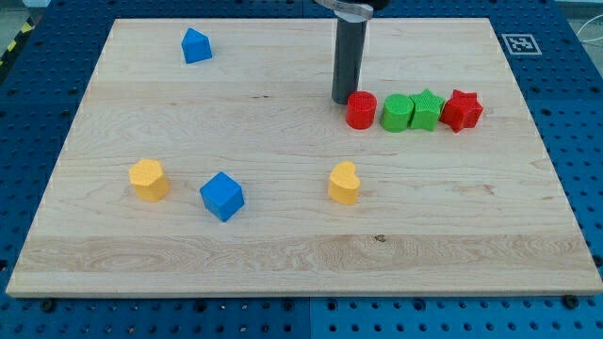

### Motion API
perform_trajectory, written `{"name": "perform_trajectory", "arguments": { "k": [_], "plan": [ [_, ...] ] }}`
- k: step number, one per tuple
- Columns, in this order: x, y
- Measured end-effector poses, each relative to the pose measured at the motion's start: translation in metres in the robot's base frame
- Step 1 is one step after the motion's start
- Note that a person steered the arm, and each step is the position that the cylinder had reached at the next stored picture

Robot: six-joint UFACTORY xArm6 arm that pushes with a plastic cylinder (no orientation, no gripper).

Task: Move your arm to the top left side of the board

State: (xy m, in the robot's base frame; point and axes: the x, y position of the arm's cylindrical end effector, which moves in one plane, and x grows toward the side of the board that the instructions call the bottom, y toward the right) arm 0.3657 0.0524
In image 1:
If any yellow hexagon block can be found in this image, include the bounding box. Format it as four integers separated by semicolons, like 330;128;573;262
128;158;170;202

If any red cylinder block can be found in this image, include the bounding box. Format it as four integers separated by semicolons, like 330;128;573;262
346;91;378;130

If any black bolt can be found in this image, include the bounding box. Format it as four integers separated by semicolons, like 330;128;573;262
562;295;579;310
40;299;57;313

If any wooden board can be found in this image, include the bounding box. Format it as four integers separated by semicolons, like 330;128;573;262
7;18;602;299

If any white cable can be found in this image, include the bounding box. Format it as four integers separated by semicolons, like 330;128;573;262
575;13;603;44

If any green star block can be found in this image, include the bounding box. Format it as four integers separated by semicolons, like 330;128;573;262
410;89;446;132

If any blue cube block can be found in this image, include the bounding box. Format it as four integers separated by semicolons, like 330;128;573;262
200;171;245;222

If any black bolt left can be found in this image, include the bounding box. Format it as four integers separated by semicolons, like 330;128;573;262
40;299;57;313

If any white fiducial marker tag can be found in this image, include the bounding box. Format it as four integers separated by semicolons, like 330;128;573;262
501;33;542;56

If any green cylinder block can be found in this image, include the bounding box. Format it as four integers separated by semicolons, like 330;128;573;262
380;93;415;133

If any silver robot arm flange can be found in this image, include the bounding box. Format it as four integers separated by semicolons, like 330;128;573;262
316;0;373;20

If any black bolt right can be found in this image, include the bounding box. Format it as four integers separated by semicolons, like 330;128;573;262
562;295;579;310

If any blue pentagon block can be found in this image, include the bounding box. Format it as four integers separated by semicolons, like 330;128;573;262
181;28;213;64

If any yellow heart block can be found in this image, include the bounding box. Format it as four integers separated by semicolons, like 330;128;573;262
328;161;361;205

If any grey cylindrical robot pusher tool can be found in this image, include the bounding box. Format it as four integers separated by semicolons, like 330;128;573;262
332;18;367;105

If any red star block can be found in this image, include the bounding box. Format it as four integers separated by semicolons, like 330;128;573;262
439;89;483;133

